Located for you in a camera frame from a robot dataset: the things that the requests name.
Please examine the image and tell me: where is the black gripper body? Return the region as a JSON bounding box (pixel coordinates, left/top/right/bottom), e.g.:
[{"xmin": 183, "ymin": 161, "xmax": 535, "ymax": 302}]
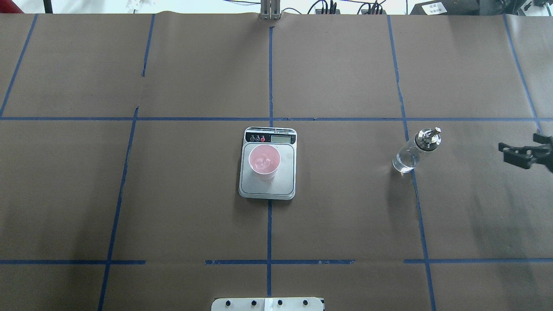
[{"xmin": 536, "ymin": 145, "xmax": 553, "ymax": 173}]

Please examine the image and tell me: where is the white pedestal base plate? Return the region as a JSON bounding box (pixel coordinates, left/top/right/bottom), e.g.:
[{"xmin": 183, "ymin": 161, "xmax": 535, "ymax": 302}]
[{"xmin": 211, "ymin": 297, "xmax": 325, "ymax": 311}]

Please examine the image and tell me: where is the clear glass sauce bottle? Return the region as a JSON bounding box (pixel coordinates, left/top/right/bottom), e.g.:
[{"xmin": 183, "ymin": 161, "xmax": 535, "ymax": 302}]
[{"xmin": 392, "ymin": 127, "xmax": 442, "ymax": 174}]

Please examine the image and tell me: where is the brown paper table cover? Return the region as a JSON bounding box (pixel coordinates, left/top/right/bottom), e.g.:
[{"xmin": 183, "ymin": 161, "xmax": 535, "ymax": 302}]
[{"xmin": 1, "ymin": 12, "xmax": 552, "ymax": 311}]

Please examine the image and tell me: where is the white digital kitchen scale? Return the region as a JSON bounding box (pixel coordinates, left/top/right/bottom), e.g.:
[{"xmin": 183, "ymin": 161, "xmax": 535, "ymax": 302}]
[{"xmin": 238, "ymin": 127, "xmax": 298, "ymax": 200}]

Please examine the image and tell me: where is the aluminium frame post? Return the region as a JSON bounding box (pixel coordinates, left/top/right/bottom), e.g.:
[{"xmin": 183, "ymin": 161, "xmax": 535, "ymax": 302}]
[{"xmin": 259, "ymin": 0, "xmax": 282, "ymax": 20}]

